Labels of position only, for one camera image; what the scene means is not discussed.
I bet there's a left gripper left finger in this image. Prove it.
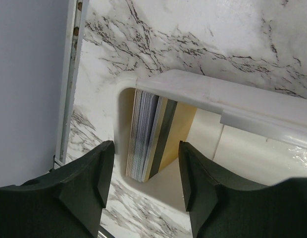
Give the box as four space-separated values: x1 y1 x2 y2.
0 140 114 238

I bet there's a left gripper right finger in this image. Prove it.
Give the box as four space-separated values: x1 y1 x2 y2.
178 141 307 238

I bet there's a gold card with black stripe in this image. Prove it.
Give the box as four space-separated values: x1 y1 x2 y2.
142 97 197 182

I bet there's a stack of cards in tray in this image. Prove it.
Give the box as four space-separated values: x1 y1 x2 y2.
126 90 162 182

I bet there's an aluminium frame profile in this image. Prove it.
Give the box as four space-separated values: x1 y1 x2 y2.
50 0 89 171

